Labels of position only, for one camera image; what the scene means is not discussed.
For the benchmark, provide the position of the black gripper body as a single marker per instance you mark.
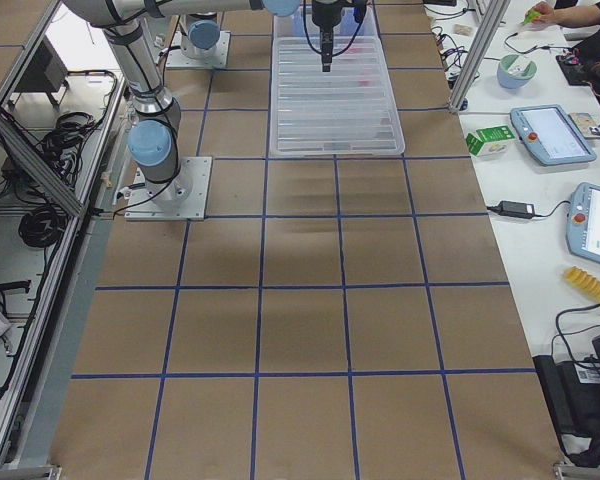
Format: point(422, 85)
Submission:
point(324, 14)

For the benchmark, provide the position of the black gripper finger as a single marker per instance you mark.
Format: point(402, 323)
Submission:
point(329, 44)
point(323, 49)

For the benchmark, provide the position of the clear plastic box lid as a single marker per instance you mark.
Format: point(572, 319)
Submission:
point(349, 110)

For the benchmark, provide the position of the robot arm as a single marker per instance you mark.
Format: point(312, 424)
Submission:
point(200, 34)
point(120, 23)

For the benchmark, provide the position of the green white carton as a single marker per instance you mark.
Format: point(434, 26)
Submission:
point(489, 141)

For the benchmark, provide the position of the teach pendant tablet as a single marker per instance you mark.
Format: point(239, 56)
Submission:
point(550, 136)
point(583, 222)

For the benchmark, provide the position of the black power adapter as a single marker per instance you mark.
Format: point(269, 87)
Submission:
point(513, 209)

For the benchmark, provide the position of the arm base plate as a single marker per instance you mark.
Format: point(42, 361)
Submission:
point(186, 56)
point(184, 199)

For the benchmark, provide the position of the aluminium frame post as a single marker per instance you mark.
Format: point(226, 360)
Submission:
point(482, 40)

